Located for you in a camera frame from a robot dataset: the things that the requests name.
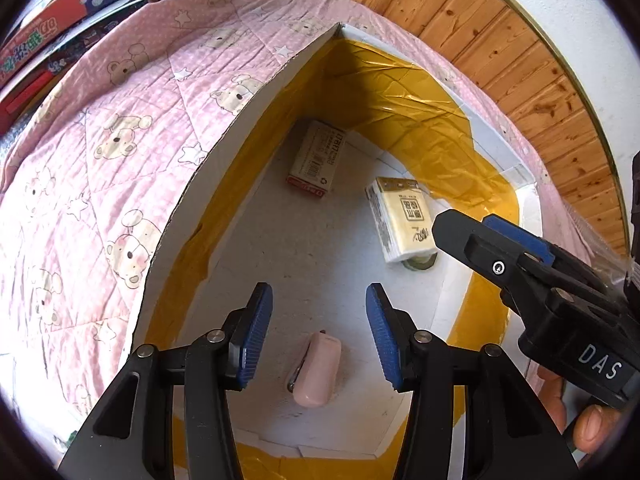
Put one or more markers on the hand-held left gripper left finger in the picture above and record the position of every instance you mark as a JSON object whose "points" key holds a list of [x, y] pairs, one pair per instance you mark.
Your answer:
{"points": [[255, 340]]}

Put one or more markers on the wooden headboard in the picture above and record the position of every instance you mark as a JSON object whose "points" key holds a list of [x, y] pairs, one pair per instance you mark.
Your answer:
{"points": [[500, 35]]}

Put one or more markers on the person's right hand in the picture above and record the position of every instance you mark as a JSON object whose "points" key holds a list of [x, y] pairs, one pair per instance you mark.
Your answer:
{"points": [[597, 427]]}

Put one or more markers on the pink bear print blanket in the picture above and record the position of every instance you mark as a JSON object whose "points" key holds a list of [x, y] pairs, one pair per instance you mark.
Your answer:
{"points": [[125, 160]]}

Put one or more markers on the clear bubble wrap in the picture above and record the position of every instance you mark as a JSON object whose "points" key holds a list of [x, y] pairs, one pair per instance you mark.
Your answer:
{"points": [[607, 255]]}

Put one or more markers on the yellow tissue packet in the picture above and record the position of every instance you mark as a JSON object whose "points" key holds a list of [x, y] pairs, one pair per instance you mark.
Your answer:
{"points": [[402, 220]]}

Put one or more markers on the white cardboard box yellow lining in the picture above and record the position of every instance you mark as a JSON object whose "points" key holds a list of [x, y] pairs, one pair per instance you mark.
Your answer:
{"points": [[320, 240]]}

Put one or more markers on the red printed toy box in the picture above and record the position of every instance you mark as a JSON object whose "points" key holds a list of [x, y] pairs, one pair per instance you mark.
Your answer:
{"points": [[50, 30]]}

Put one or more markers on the pink stapler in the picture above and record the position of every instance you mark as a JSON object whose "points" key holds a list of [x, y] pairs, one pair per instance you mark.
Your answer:
{"points": [[317, 370]]}

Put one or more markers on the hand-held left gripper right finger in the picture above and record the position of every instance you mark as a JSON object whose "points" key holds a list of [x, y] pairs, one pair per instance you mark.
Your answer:
{"points": [[385, 340]]}

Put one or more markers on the small white red card box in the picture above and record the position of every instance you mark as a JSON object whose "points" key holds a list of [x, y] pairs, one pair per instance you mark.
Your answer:
{"points": [[317, 160]]}

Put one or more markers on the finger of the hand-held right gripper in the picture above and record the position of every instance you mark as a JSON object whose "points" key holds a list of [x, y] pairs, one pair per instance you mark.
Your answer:
{"points": [[470, 247], [525, 242]]}

